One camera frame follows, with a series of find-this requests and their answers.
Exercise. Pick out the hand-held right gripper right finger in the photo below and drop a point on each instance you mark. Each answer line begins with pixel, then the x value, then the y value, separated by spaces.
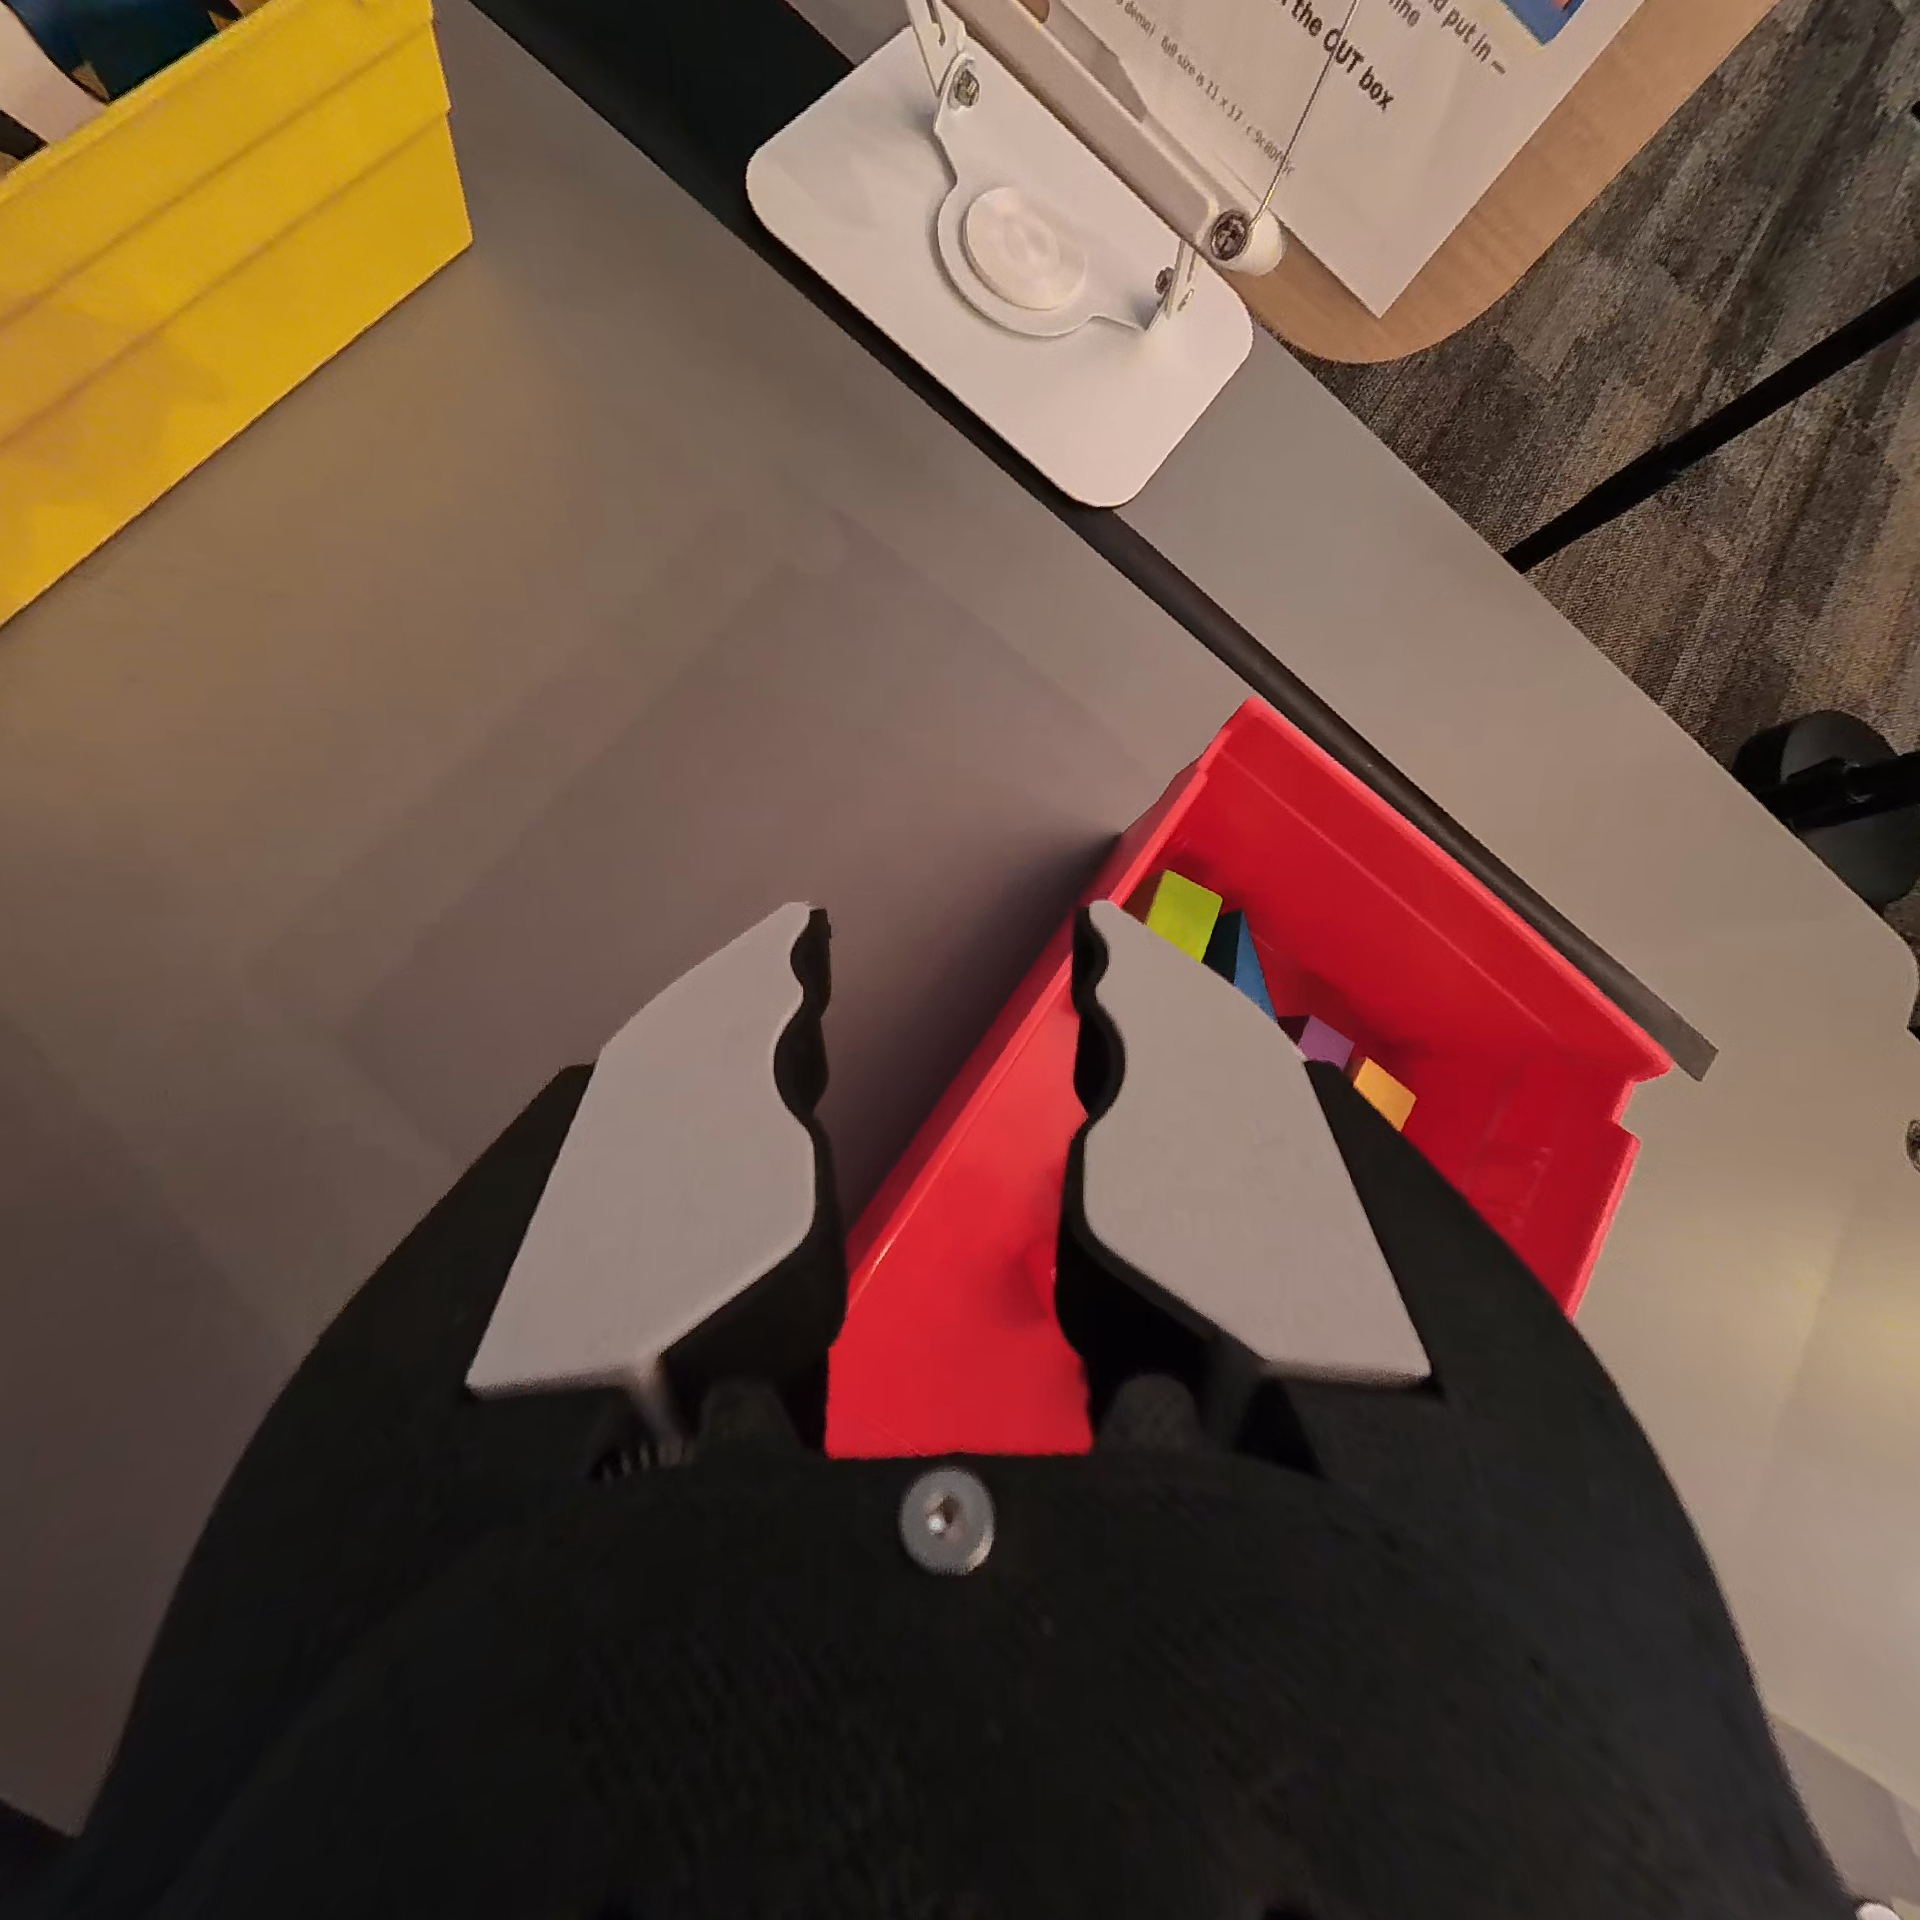
pixel 1247 1201

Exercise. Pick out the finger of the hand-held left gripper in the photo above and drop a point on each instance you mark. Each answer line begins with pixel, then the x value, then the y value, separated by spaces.
pixel 43 83

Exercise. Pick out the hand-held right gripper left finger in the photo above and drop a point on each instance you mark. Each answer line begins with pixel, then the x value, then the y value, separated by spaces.
pixel 660 1201

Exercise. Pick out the long dark blue wooden block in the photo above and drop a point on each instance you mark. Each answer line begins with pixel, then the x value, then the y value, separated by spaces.
pixel 143 36

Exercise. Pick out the purple wooden block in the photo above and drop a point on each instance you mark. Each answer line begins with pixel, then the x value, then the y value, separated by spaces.
pixel 1320 1039

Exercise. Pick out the blue triangular wooden block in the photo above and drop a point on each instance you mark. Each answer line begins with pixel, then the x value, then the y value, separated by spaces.
pixel 1241 969

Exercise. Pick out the red plastic bin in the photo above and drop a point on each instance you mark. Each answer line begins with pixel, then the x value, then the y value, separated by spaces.
pixel 976 1274

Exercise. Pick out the yellow plastic bin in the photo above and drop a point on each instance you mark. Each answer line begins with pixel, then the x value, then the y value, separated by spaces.
pixel 226 302

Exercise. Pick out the long green wooden block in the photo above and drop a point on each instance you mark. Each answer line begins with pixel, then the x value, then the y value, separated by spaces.
pixel 1188 915

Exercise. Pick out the black flat pad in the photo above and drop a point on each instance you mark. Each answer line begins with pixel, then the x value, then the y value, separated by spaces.
pixel 673 61

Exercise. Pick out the black chair base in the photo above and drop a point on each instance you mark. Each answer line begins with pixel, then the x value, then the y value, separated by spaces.
pixel 1822 782

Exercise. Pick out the white board stand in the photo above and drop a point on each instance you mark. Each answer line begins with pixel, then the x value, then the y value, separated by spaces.
pixel 1113 405

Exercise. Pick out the printed instruction sheet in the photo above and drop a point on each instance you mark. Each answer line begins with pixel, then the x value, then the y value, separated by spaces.
pixel 1425 134

